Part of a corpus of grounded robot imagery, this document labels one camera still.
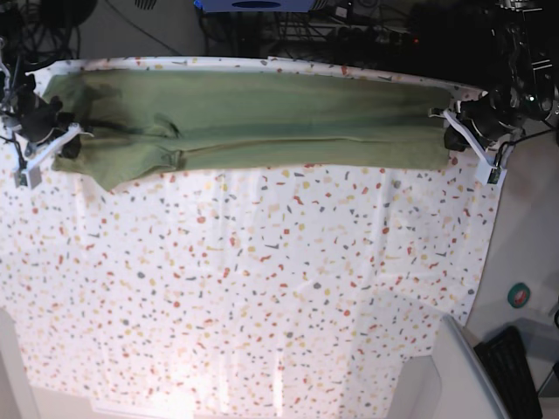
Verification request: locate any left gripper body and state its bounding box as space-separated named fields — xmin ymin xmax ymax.
xmin=459 ymin=89 xmax=524 ymax=144

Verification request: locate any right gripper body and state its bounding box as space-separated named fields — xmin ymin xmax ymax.
xmin=17 ymin=95 xmax=63 ymax=143

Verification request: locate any white plastic bin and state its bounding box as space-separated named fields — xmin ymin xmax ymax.
xmin=387 ymin=315 xmax=509 ymax=419

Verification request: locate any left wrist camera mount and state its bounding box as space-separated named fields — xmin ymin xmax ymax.
xmin=428 ymin=108 xmax=514 ymax=188

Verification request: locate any black keyboard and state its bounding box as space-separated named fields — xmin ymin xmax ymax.
xmin=474 ymin=326 xmax=543 ymax=419

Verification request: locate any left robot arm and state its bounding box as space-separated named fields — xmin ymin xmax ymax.
xmin=441 ymin=1 xmax=558 ymax=148

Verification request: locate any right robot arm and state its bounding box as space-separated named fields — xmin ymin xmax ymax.
xmin=1 ymin=38 xmax=77 ymax=166

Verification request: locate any green t-shirt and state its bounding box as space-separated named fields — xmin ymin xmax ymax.
xmin=45 ymin=71 xmax=450 ymax=190

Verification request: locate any terrazzo patterned tablecloth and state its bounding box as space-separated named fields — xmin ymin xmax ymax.
xmin=1 ymin=58 xmax=500 ymax=418

